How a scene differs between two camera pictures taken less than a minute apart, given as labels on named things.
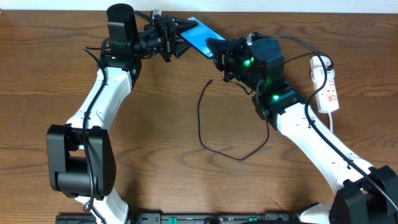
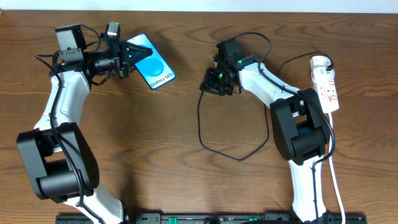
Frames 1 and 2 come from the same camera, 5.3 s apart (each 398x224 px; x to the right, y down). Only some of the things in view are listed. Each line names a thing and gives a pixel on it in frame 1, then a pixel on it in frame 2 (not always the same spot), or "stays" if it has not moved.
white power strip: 328,99 stays
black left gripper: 166,38 → 121,59
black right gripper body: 224,59 → 212,83
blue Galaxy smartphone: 197,37 → 153,68
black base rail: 188,218 stays
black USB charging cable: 267,134 stays
